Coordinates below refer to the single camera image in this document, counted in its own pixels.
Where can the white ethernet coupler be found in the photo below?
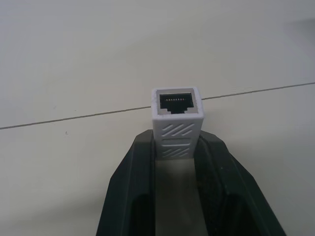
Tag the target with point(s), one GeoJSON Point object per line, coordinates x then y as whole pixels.
{"type": "Point", "coordinates": [177, 123]}

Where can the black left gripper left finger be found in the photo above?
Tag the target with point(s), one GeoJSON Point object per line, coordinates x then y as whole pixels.
{"type": "Point", "coordinates": [128, 186]}

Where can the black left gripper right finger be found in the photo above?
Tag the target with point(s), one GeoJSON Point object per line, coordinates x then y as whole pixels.
{"type": "Point", "coordinates": [221, 186]}

